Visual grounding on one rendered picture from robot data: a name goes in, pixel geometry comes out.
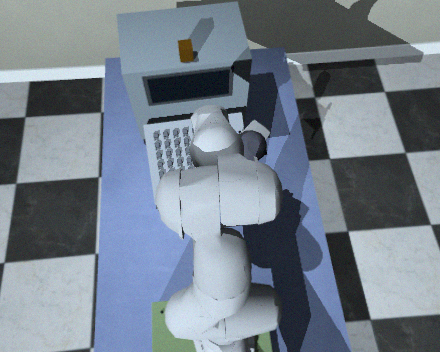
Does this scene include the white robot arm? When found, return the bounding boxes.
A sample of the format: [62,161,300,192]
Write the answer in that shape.
[155,104,283,352]

